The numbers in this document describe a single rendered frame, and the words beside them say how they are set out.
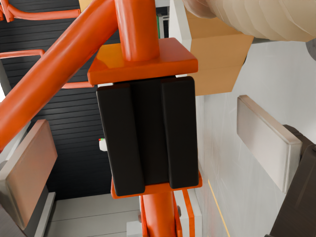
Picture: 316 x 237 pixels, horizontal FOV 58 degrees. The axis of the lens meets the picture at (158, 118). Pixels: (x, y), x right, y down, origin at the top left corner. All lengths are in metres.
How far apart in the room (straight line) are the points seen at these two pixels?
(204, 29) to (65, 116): 11.03
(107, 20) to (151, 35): 0.03
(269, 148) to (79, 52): 0.12
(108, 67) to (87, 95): 11.60
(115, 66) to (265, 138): 0.09
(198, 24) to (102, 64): 1.48
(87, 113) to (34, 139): 11.99
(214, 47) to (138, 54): 1.50
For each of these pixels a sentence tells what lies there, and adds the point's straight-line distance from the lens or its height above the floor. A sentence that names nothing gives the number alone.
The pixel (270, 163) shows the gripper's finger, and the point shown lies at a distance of 0.17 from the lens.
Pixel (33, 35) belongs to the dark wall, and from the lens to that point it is 11.39.
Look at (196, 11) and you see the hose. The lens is 0.22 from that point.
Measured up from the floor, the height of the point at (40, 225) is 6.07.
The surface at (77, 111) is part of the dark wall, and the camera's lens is 12.14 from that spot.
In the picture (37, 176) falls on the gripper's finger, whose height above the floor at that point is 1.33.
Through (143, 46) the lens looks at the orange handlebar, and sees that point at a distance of 0.16.
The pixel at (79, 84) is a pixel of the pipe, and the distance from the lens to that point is 7.88.
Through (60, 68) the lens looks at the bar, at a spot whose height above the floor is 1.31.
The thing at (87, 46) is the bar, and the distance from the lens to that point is 0.18.
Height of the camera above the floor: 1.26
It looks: 3 degrees down
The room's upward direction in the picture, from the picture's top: 97 degrees counter-clockwise
